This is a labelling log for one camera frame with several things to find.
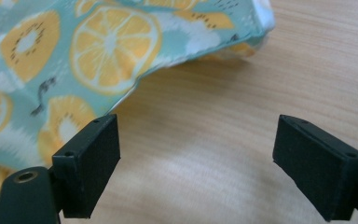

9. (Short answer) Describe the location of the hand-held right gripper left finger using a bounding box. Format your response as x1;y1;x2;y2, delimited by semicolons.
51;113;121;219

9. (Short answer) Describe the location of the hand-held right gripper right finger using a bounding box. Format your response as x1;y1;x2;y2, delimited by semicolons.
272;114;358;222

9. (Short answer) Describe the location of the lemon print teal cloth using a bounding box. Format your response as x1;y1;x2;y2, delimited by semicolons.
0;0;276;207

